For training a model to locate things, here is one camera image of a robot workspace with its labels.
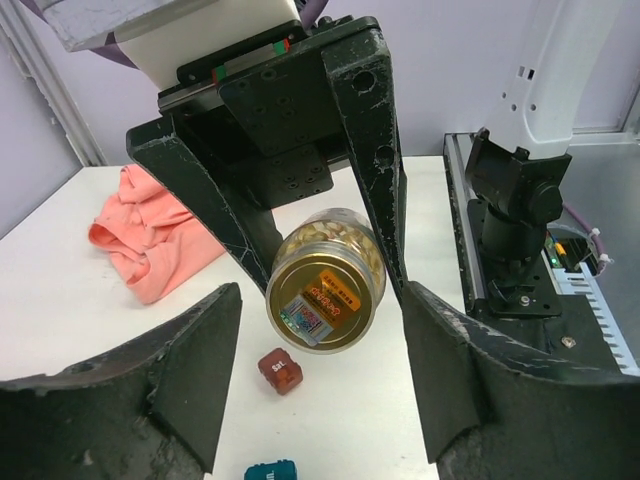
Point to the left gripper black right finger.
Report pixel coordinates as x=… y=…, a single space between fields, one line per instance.
x=492 y=407

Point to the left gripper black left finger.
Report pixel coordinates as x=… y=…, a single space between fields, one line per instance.
x=151 y=408

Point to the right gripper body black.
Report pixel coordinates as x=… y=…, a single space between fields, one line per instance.
x=265 y=108

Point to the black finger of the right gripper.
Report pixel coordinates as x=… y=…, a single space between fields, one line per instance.
x=182 y=162
x=359 y=70

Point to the glass pill bottle yellow pills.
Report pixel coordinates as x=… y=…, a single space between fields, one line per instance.
x=327 y=281

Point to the teal pill box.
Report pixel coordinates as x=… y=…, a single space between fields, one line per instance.
x=283 y=469

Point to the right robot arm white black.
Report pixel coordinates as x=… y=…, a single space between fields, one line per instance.
x=536 y=112

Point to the pink shirt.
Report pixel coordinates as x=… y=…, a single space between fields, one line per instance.
x=154 y=243

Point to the red pill box right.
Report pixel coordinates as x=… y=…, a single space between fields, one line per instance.
x=280 y=371

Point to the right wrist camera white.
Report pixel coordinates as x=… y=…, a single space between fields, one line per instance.
x=160 y=36

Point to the white cable duct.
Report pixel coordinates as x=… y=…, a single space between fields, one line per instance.
x=585 y=284

